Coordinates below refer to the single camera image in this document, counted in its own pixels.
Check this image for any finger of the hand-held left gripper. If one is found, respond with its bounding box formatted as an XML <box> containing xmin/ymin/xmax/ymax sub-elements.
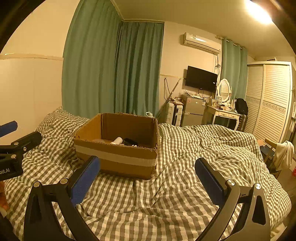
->
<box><xmin>0</xmin><ymin>120</ymin><xmax>18</xmax><ymax>134</ymax></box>
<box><xmin>0</xmin><ymin>131</ymin><xmax>43</xmax><ymax>159</ymax></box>

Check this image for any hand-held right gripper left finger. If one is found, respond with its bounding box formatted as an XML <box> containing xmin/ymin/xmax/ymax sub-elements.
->
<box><xmin>23</xmin><ymin>156</ymin><xmax>101</xmax><ymax>241</ymax></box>

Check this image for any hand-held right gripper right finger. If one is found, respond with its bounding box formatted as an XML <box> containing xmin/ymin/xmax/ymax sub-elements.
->
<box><xmin>195</xmin><ymin>158</ymin><xmax>271</xmax><ymax>241</ymax></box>

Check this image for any brown cardboard box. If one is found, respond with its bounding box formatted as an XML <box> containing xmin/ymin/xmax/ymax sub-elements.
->
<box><xmin>73</xmin><ymin>113</ymin><xmax>159</xmax><ymax>180</ymax></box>

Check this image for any person's left hand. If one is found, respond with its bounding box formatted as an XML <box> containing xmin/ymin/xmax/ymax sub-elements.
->
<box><xmin>0</xmin><ymin>182</ymin><xmax>10</xmax><ymax>210</ymax></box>

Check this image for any grey checked duvet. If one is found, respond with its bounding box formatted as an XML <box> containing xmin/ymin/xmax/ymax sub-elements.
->
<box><xmin>5</xmin><ymin>107</ymin><xmax>291</xmax><ymax>241</ymax></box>

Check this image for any wooden chair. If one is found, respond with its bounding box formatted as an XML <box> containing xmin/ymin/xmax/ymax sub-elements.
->
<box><xmin>261</xmin><ymin>138</ymin><xmax>289</xmax><ymax>179</ymax></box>

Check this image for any dark suitcase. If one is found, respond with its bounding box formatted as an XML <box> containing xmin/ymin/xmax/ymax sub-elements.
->
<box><xmin>237</xmin><ymin>114</ymin><xmax>248</xmax><ymax>132</ymax></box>

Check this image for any white dressing table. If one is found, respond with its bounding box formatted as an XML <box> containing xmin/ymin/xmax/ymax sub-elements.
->
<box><xmin>203</xmin><ymin>104</ymin><xmax>242</xmax><ymax>131</ymax></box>

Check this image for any silver small fridge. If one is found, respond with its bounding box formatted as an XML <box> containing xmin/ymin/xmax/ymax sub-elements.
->
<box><xmin>180</xmin><ymin>94</ymin><xmax>206</xmax><ymax>127</ymax></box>

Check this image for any white ribbed suitcase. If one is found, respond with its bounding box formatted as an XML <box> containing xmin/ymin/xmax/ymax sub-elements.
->
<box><xmin>166</xmin><ymin>102</ymin><xmax>183</xmax><ymax>126</ymax></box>

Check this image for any white towel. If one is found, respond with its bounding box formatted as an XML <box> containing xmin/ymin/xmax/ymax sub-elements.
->
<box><xmin>273</xmin><ymin>140</ymin><xmax>293</xmax><ymax>171</ymax></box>

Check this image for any black backpack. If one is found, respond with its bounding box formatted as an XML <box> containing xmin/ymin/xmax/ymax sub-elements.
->
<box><xmin>235</xmin><ymin>98</ymin><xmax>249</xmax><ymax>115</ymax></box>

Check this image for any long broom stick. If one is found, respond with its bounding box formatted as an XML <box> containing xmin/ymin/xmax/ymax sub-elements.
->
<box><xmin>159</xmin><ymin>79</ymin><xmax>181</xmax><ymax>117</ymax></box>

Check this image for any white oval mirror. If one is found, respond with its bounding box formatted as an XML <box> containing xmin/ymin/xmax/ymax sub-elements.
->
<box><xmin>217</xmin><ymin>78</ymin><xmax>232</xmax><ymax>103</ymax></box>

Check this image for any white louvred wardrobe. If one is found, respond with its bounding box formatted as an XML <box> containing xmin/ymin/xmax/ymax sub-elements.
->
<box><xmin>244</xmin><ymin>61</ymin><xmax>293</xmax><ymax>143</ymax></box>

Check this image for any wide green curtain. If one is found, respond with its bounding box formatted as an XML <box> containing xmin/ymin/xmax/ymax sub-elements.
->
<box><xmin>62</xmin><ymin>0</ymin><xmax>165</xmax><ymax>118</ymax></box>

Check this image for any narrow green curtain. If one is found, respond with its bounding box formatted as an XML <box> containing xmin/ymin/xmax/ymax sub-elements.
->
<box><xmin>221</xmin><ymin>38</ymin><xmax>248</xmax><ymax>101</ymax></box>

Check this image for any white air conditioner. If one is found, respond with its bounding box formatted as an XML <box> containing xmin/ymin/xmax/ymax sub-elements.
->
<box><xmin>180</xmin><ymin>32</ymin><xmax>222</xmax><ymax>55</ymax></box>

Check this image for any ceiling lamp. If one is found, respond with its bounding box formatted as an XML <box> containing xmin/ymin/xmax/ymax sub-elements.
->
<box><xmin>245</xmin><ymin>0</ymin><xmax>274</xmax><ymax>24</ymax></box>

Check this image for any black wall television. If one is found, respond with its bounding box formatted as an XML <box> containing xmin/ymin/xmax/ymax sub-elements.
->
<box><xmin>185</xmin><ymin>66</ymin><xmax>218</xmax><ymax>92</ymax></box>

